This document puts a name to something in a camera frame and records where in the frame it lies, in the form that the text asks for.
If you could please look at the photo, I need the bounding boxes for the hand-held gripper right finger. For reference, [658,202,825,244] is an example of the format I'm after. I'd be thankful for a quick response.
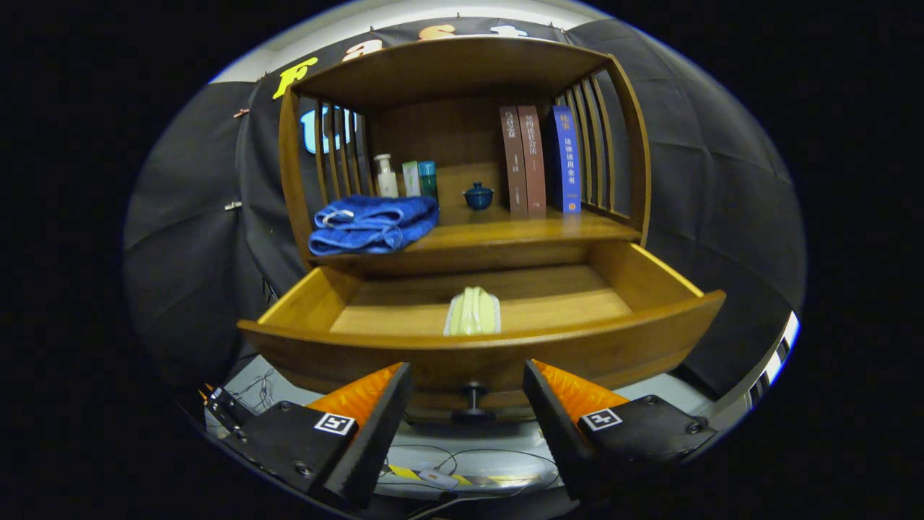
[523,360,719,503]

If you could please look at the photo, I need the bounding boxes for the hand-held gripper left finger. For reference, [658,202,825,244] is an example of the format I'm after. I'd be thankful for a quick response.
[217,363,414,508]

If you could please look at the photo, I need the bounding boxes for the wooden drawer with black knob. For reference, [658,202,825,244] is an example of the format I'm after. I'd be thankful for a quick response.
[238,240,726,427]

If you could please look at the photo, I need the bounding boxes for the yellow-green sponge brush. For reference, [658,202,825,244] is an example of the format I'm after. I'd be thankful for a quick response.
[444,286,502,337]

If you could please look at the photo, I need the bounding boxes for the wooden countertop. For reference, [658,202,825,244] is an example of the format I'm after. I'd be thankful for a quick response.
[310,206,643,255]

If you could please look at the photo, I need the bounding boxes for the wooden cabinet with shelf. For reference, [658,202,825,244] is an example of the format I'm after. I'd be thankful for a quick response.
[238,36,726,427]

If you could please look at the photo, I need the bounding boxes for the yellow and black tape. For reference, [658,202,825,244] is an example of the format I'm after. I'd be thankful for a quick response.
[388,465,542,488]

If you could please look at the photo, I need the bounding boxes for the folded blue towel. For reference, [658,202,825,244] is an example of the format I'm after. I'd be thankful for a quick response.
[308,195,440,256]

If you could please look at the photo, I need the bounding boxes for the white pump bottle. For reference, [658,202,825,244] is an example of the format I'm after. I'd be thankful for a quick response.
[374,154,399,199]

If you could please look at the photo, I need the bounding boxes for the black backdrop cloth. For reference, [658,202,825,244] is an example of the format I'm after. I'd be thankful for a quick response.
[123,16,808,405]

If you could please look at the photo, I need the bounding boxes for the reddish brown book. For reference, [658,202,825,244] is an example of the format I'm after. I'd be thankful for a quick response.
[518,105,547,217]

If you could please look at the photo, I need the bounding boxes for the dark brown book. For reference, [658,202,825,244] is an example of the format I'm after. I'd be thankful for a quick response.
[500,106,528,220]

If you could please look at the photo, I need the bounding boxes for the blue book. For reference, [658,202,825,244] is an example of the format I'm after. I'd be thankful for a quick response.
[552,105,582,215]

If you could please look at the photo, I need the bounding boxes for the thin black cable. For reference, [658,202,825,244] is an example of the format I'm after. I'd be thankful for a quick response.
[379,444,561,501]

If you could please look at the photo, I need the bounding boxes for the black connector with wires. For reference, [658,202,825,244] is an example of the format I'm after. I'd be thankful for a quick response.
[202,386,255,443]

